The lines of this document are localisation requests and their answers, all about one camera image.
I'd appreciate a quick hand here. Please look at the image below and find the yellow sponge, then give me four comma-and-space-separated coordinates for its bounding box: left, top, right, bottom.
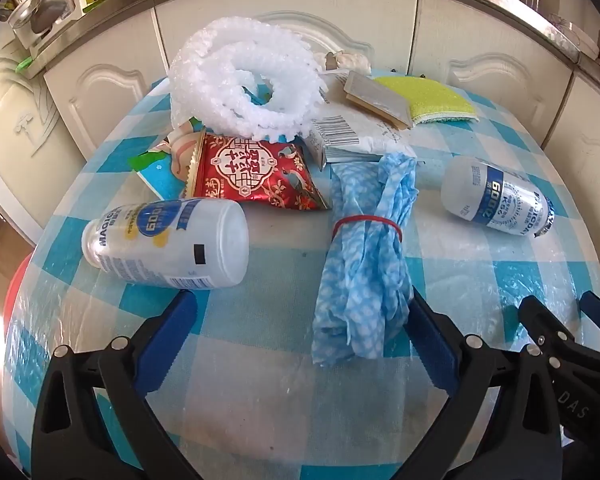
370, 75, 481, 125

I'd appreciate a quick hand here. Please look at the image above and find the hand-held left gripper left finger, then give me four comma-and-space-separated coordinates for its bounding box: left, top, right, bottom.
31, 289, 201, 480

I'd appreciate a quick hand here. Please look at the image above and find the red stool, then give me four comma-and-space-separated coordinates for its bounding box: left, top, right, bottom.
2, 252, 37, 362

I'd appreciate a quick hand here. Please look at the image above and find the grey rectangular block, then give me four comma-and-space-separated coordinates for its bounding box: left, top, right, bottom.
342, 70, 414, 130

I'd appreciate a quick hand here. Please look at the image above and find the white bottle blue yellow label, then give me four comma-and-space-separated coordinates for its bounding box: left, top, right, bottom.
81, 198, 251, 291

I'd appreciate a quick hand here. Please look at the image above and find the red rubber band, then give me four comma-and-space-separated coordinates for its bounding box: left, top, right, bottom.
332, 214, 404, 242

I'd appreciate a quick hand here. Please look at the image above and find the patterned white bowl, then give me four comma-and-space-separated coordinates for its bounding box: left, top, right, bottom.
544, 12, 600, 57

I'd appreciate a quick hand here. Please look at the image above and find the white paper packet with barcode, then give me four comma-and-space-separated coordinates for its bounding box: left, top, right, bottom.
306, 72, 417, 170

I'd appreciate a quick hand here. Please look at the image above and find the blue patterned cloth bundle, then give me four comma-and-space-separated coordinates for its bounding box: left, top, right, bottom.
311, 153, 421, 367

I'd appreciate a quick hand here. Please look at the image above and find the metal ladle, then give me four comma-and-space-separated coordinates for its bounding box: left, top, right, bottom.
29, 0, 70, 34

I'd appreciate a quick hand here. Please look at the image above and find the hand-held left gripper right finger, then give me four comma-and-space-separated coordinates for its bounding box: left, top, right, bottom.
405, 287, 566, 480

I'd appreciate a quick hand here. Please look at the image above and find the white kitchen cabinet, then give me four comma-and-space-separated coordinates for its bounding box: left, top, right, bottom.
42, 0, 600, 281

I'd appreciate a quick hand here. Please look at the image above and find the white paper roll grey tape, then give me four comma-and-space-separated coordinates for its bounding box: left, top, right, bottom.
320, 49, 372, 74

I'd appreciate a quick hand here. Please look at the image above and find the white floral door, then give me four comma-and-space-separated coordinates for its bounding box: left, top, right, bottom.
0, 51, 89, 247

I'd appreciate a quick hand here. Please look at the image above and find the blue checked tablecloth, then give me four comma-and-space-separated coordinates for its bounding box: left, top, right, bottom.
2, 66, 600, 480

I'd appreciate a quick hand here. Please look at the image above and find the red snack packet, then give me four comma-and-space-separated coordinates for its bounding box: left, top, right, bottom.
186, 129, 332, 212

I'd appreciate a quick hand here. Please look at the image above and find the blue cartoon wet wipes packet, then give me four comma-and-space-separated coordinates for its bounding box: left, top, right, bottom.
127, 117, 207, 202

